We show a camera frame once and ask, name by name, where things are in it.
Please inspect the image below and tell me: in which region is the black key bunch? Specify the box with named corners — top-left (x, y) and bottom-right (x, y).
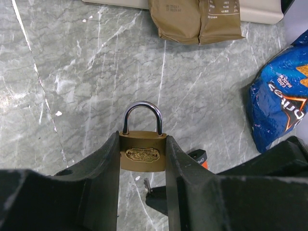
top-left (143, 178), bottom-right (153, 195)

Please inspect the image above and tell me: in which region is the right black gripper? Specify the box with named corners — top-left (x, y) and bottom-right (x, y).
top-left (219, 136), bottom-right (308, 177)

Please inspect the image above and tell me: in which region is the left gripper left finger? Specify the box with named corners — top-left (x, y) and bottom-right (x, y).
top-left (0, 132), bottom-right (120, 231)

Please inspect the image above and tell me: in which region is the brown coffee bag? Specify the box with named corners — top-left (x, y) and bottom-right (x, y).
top-left (148, 0), bottom-right (243, 45)

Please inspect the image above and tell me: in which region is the blue Doritos chip bag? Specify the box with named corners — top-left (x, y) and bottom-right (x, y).
top-left (247, 32), bottom-right (308, 153)

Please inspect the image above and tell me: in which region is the orange black padlock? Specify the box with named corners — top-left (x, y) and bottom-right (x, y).
top-left (188, 149), bottom-right (208, 169)

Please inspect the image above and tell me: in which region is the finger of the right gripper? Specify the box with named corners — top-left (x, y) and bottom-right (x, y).
top-left (145, 186), bottom-right (168, 216)

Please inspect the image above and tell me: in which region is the brass padlock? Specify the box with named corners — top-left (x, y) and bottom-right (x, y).
top-left (119, 101), bottom-right (167, 172)

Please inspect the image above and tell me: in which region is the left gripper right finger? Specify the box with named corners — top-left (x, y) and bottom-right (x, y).
top-left (166, 136), bottom-right (308, 231)

